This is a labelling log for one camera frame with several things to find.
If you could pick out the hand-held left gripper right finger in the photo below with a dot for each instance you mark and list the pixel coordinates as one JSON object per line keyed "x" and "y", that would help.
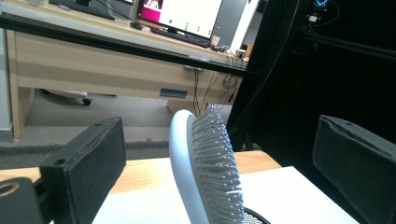
{"x": 358, "y": 161}

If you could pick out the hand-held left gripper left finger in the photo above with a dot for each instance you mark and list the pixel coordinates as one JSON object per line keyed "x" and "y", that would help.
{"x": 84, "y": 161}

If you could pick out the black mesh cup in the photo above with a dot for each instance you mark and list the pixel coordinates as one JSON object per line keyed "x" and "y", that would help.
{"x": 257, "y": 216}

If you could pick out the light blue hairbrush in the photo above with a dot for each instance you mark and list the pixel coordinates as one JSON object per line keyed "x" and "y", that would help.
{"x": 211, "y": 168}

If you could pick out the office chair base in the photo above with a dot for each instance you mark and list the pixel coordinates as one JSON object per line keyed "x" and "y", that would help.
{"x": 73, "y": 95}

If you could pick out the white table cover sheet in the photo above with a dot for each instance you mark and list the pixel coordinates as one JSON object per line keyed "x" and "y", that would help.
{"x": 295, "y": 199}

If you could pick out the black curtain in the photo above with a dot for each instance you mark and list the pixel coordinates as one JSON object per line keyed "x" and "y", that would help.
{"x": 327, "y": 93}

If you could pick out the wooden office desk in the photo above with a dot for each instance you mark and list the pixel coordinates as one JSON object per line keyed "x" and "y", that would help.
{"x": 93, "y": 68}

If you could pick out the grey rectangular desk label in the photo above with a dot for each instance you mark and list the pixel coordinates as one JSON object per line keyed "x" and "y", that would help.
{"x": 173, "y": 93}

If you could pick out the black computer mouse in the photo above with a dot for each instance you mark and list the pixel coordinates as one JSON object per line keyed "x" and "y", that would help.
{"x": 136, "y": 25}

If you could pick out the computer monitor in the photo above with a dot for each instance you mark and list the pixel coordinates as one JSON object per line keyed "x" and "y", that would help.
{"x": 186, "y": 15}

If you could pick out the grey computer tower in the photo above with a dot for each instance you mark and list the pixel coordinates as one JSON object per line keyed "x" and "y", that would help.
{"x": 233, "y": 21}

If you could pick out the black side frame bar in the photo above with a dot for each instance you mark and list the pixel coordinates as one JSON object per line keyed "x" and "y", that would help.
{"x": 348, "y": 45}

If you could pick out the black horizontal frame bar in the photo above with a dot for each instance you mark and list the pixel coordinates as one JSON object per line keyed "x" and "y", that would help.
{"x": 124, "y": 46}

